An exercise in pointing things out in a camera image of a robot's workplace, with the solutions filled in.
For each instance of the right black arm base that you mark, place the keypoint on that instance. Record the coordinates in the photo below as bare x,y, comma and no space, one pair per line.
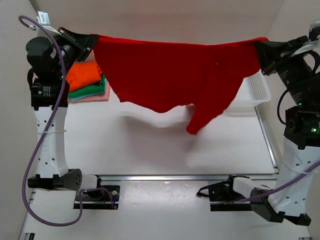
223,198

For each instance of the red t shirt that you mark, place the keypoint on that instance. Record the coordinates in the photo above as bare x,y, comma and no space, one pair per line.
163,75

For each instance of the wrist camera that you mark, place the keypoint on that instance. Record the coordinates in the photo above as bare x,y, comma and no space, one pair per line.
43,19
313,39

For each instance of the white plastic basket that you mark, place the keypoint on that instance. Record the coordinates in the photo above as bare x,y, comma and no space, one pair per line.
252,92

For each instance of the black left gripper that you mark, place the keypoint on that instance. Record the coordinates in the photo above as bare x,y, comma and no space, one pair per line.
87,40

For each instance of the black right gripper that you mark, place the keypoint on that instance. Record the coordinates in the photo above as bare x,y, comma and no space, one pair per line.
271,53

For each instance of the folded green t shirt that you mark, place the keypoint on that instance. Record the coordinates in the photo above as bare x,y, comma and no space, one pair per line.
87,91

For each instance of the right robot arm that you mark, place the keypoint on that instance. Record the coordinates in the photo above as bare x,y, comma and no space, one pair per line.
287,200

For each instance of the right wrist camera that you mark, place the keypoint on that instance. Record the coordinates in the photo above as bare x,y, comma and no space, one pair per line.
313,39

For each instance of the aluminium table rail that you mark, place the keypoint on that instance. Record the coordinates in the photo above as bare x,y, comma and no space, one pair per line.
164,178

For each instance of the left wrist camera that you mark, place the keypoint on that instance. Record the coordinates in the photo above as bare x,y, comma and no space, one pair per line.
43,19

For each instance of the folded orange t shirt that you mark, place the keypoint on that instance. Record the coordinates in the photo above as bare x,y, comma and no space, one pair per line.
82,75

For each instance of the folded pink t shirt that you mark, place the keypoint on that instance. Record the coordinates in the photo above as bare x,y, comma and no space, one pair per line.
94,98

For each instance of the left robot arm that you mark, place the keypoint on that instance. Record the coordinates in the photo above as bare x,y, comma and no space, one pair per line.
50,60

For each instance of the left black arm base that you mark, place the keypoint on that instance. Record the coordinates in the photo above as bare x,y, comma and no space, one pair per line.
99,199

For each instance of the folded mint t shirt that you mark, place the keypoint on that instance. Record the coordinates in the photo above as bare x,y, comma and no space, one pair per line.
75,99

